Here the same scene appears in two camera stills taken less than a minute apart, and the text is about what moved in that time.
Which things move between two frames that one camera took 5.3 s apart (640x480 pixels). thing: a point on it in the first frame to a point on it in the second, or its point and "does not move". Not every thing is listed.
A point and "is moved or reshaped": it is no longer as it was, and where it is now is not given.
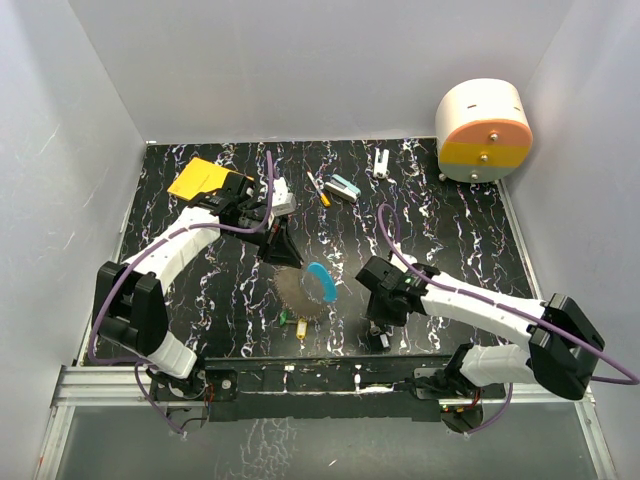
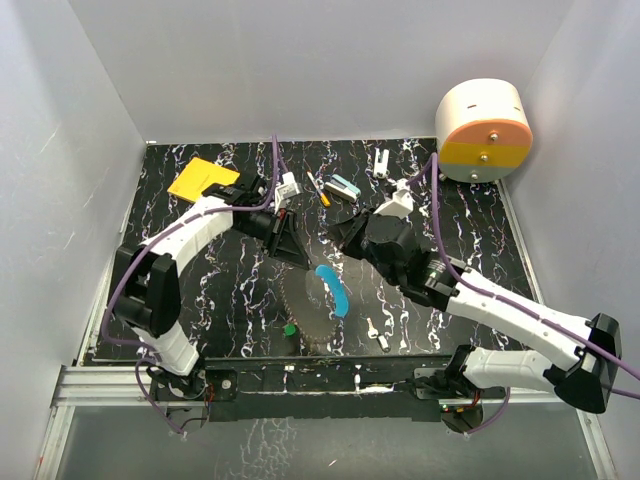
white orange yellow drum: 482,131 does not move
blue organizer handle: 329,287 is moved or reshaped
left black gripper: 280,248 does not move
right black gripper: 376,311 to 348,232
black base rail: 335,388 does not move
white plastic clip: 381,168 does not move
